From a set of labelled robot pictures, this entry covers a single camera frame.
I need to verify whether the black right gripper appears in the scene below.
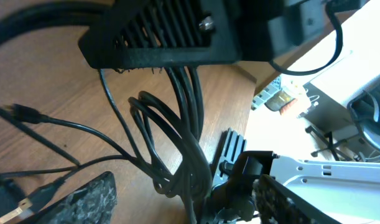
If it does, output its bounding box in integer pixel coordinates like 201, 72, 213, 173
236, 0, 366, 62

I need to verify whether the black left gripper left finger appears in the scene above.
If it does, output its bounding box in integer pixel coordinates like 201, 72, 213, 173
22, 171, 117, 224

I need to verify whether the black right camera cable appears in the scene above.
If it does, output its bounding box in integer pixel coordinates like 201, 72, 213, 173
269, 0, 344, 77

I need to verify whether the thin black cable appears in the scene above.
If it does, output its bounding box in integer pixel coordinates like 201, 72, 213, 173
0, 70, 153, 215

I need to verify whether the thick black cable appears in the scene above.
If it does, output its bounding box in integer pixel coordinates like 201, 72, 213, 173
0, 1, 213, 224

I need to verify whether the black office chair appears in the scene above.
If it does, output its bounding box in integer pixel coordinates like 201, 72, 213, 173
304, 74, 380, 162

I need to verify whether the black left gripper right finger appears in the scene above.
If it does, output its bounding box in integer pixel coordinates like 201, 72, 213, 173
254, 174, 339, 224

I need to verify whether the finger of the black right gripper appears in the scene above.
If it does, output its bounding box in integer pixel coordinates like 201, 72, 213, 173
78, 0, 239, 69

